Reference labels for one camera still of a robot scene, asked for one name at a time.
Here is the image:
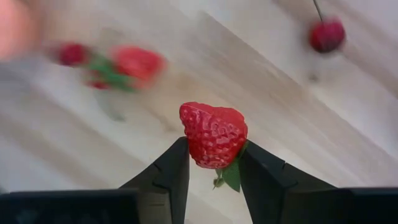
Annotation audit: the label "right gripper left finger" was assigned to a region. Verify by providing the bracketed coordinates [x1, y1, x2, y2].
[119, 136, 191, 224]

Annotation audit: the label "red fake cherry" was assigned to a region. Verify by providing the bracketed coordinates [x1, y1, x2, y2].
[308, 0, 347, 54]
[57, 42, 91, 68]

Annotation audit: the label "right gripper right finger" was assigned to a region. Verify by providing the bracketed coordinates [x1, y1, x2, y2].
[238, 139, 339, 224]

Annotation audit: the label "pale orange toy peach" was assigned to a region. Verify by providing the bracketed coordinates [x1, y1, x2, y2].
[0, 0, 40, 62]

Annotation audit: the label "fake strawberry green leaves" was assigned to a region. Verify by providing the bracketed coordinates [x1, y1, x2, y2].
[178, 101, 249, 193]
[110, 44, 168, 90]

